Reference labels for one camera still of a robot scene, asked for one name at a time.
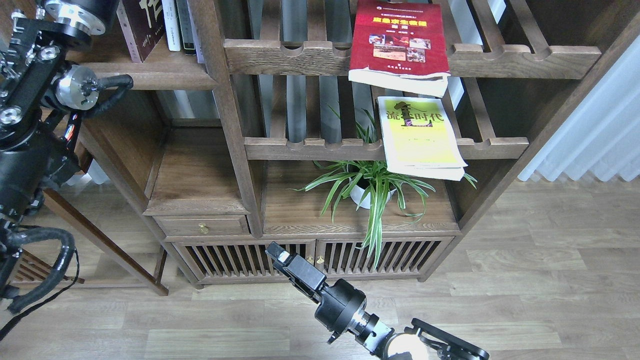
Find white upright book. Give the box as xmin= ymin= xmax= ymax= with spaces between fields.
xmin=161 ymin=0 xmax=182 ymax=51

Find dark wooden bookshelf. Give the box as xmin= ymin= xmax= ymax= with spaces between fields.
xmin=68 ymin=0 xmax=639 ymax=287

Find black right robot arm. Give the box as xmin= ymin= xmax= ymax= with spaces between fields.
xmin=265 ymin=242 xmax=490 ymax=360

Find dark upright book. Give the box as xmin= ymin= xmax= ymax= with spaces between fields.
xmin=176 ymin=0 xmax=197 ymax=56

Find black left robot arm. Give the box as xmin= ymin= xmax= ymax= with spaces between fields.
xmin=0 ymin=0 xmax=134 ymax=338

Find white plant pot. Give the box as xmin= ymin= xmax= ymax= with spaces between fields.
xmin=350 ymin=181 xmax=397 ymax=212

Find maroon book white characters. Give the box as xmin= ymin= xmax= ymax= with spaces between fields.
xmin=117 ymin=0 xmax=165 ymax=63

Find red book with photos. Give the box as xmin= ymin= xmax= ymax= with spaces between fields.
xmin=348 ymin=0 xmax=451 ymax=98

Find white curtain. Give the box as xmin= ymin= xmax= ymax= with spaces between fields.
xmin=518 ymin=38 xmax=640 ymax=182

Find yellow green book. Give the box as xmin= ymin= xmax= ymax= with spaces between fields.
xmin=377 ymin=96 xmax=467 ymax=182

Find green spider plant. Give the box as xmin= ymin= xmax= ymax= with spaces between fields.
xmin=292 ymin=105 xmax=478 ymax=271

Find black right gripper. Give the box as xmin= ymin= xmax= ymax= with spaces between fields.
xmin=265 ymin=242 xmax=368 ymax=344

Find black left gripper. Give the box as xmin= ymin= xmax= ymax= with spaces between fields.
xmin=44 ymin=0 xmax=121 ymax=35

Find pale upright book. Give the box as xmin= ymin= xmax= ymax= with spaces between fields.
xmin=187 ymin=0 xmax=206 ymax=64

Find brass drawer knob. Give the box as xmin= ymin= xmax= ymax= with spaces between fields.
xmin=198 ymin=223 xmax=210 ymax=235

